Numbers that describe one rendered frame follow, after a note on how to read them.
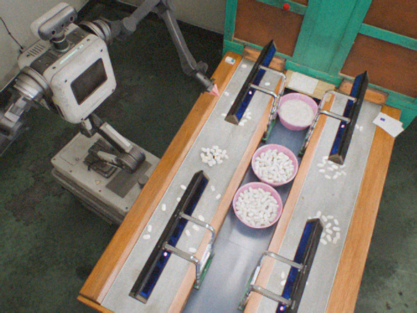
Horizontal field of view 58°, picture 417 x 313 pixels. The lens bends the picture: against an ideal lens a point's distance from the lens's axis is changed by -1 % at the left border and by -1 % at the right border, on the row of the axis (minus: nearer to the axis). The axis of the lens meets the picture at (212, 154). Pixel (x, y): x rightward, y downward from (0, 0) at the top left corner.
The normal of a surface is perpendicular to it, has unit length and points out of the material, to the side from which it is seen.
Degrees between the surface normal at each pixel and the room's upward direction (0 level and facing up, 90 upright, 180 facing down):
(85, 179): 0
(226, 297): 0
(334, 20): 90
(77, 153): 0
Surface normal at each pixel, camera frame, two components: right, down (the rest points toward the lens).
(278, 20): -0.41, 0.77
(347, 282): 0.04, -0.52
